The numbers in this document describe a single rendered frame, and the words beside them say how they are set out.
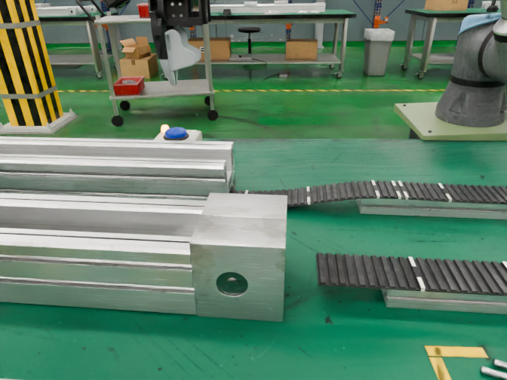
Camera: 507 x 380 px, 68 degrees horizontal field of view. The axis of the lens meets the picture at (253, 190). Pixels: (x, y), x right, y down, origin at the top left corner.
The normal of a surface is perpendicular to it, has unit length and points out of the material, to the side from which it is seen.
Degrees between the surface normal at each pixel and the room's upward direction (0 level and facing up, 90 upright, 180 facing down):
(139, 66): 89
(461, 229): 0
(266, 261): 90
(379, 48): 94
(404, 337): 0
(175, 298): 90
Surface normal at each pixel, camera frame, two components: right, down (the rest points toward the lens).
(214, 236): -0.01, -0.88
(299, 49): -0.18, 0.46
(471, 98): -0.49, 0.18
